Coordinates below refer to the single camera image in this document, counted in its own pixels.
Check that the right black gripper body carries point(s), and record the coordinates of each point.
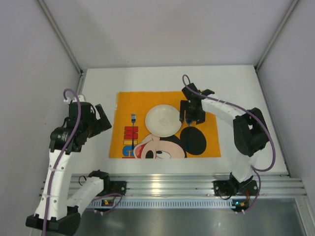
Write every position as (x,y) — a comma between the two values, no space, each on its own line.
(192,112)

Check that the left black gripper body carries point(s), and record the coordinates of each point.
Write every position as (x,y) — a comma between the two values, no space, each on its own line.
(97,122)

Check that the white round plate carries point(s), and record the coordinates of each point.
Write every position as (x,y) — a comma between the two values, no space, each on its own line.
(163,121)

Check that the orange cartoon mouse placemat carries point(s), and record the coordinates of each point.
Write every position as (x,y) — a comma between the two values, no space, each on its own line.
(204,138)

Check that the blue metal fork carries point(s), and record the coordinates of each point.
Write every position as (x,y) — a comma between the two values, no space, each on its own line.
(133,120)

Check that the blue metal spoon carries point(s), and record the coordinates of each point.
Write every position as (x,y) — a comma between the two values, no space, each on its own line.
(189,132)

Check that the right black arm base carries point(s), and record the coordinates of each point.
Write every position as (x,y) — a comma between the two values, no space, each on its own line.
(232,187)

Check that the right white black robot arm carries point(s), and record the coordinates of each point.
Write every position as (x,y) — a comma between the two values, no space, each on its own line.
(249,136)

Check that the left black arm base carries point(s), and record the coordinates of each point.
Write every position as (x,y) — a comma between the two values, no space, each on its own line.
(110,188)

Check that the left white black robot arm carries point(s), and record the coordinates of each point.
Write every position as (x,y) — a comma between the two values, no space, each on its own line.
(57,211)

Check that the aluminium mounting rail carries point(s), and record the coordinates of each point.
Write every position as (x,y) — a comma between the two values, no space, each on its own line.
(167,186)

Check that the slotted cable duct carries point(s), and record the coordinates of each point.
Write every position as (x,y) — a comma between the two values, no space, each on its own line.
(167,203)

